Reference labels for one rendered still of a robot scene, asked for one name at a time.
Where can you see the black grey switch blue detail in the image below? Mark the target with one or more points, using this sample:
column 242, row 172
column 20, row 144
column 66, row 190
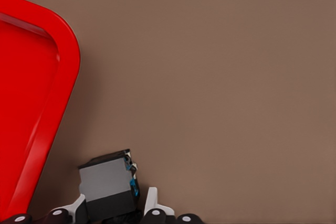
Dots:
column 105, row 182

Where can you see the pale left gripper left finger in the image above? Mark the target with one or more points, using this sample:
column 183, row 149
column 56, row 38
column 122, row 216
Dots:
column 77, row 206

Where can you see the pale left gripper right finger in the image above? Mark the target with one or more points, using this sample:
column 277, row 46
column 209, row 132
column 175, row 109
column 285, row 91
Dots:
column 153, row 206

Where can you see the red plastic tray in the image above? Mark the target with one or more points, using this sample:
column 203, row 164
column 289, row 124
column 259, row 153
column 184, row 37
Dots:
column 29, row 82

